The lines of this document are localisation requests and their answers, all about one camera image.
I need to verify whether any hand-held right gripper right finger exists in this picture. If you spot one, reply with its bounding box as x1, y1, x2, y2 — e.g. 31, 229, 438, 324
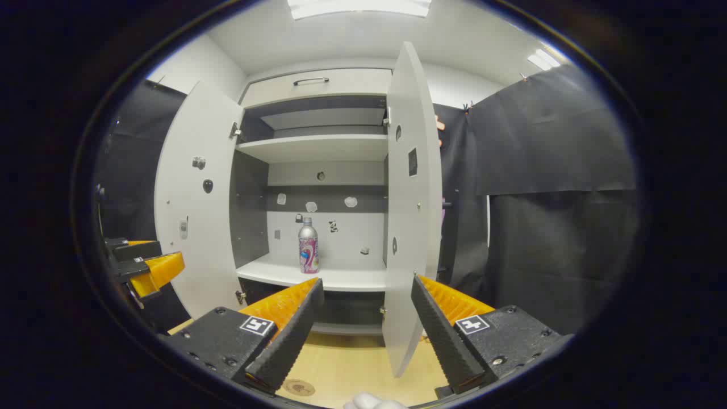
411, 274, 574, 395

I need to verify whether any silver bottle with colourful label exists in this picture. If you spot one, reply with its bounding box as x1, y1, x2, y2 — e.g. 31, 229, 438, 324
298, 217, 320, 274

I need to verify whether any black backdrop cloth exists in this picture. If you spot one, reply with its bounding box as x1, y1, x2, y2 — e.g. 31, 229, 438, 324
434, 64, 640, 336
94, 80, 191, 334

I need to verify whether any white cabinet door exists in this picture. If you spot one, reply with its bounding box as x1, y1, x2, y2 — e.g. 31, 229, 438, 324
154, 81, 246, 320
382, 41, 444, 378

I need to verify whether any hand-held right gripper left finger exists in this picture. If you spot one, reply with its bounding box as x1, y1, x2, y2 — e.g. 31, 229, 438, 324
162, 277, 325, 397

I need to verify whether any white and grey cabinet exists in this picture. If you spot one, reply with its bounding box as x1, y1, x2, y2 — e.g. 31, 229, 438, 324
230, 67, 395, 336

